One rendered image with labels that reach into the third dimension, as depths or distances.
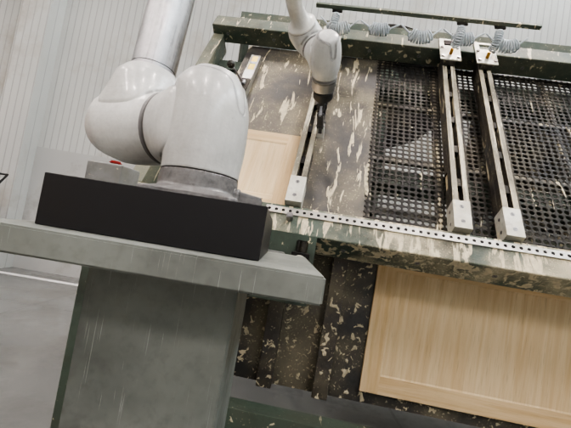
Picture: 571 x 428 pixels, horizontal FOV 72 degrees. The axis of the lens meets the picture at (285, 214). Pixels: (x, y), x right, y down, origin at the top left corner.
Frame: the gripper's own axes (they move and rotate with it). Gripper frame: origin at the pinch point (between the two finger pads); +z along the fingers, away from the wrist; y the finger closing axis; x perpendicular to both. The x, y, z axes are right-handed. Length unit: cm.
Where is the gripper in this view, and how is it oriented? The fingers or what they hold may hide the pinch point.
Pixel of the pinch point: (319, 131)
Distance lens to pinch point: 166.8
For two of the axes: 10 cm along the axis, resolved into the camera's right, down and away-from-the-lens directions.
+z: 0.1, 6.0, 8.0
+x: -9.8, -1.5, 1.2
